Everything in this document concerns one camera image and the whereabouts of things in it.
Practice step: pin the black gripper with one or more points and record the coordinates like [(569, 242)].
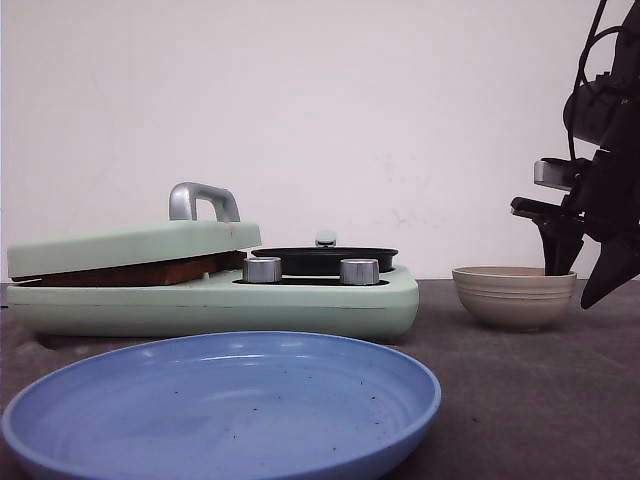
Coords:
[(603, 206)]

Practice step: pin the beige ribbed bowl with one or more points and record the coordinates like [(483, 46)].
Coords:
[(514, 297)]

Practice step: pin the bread slice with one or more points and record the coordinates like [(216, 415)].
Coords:
[(231, 260), (141, 275)]

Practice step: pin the breakfast maker hinged lid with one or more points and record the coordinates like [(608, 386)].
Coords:
[(203, 220)]

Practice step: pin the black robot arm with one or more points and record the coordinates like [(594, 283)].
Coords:
[(602, 112)]

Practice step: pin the grey table mat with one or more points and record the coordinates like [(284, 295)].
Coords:
[(559, 404)]

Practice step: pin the right silver knob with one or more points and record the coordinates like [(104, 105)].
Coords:
[(359, 271)]

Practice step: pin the silver knob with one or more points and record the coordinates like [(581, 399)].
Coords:
[(262, 270), (359, 271)]

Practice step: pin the black round frying pan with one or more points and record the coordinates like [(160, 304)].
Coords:
[(324, 258)]

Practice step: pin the left silver knob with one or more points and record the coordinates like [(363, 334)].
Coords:
[(262, 270)]

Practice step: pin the blue plate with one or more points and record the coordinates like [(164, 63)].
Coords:
[(248, 405)]

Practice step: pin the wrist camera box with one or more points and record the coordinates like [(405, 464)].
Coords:
[(560, 174)]

